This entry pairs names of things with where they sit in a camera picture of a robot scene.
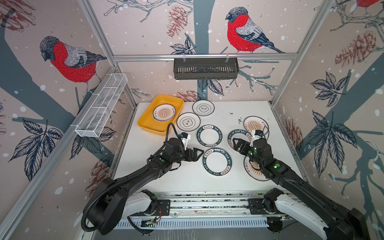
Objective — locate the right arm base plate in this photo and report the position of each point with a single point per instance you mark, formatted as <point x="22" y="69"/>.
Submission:
<point x="257" y="207"/>

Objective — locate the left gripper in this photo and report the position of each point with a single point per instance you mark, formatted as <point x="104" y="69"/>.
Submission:
<point x="195" y="158"/>

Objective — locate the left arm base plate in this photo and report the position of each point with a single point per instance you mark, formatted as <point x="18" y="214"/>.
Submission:
<point x="160" y="208"/>

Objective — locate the aluminium mounting rail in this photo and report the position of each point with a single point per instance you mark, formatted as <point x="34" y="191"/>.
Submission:
<point x="189" y="206"/>

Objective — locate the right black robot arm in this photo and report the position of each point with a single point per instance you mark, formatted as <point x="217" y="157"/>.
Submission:
<point x="328" y="219"/>

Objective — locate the white plate flower emblem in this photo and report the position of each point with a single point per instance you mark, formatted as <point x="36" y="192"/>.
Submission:
<point x="203" y="108"/>
<point x="188" y="122"/>

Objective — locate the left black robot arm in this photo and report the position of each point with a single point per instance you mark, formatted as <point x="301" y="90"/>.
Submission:
<point x="119" y="198"/>

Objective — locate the white mesh wire shelf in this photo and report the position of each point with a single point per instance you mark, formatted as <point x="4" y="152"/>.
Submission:
<point x="98" y="114"/>

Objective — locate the white plate flower emblem near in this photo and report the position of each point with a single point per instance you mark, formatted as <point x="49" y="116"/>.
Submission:
<point x="188" y="122"/>

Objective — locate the green rim lettered plate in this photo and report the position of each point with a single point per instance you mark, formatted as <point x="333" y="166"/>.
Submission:
<point x="217" y="162"/>
<point x="238" y="134"/>
<point x="209" y="136"/>

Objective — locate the green rim lettered plate front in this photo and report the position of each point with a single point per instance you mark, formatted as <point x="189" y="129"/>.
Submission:
<point x="217" y="162"/>

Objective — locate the white plate flower emblem far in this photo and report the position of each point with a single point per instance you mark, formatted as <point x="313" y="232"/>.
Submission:
<point x="203" y="108"/>

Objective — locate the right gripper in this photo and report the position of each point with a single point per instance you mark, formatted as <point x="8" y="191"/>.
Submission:
<point x="236" y="146"/>

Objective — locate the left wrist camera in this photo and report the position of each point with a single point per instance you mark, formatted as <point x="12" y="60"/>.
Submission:
<point x="185" y="139"/>

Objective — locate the black hanging wire basket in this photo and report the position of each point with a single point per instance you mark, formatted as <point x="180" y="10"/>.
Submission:
<point x="206" y="68"/>

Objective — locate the orange sunburst plate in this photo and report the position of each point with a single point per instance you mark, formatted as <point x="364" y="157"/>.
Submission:
<point x="255" y="123"/>
<point x="253" y="170"/>
<point x="164" y="113"/>

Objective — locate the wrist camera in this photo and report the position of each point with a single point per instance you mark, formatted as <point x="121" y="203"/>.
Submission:
<point x="256" y="135"/>
<point x="185" y="139"/>

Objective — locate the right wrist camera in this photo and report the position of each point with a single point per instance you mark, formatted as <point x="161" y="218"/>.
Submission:
<point x="256" y="135"/>

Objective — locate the yellow plastic bin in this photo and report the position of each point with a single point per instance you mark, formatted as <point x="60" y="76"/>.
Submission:
<point x="147" y="123"/>

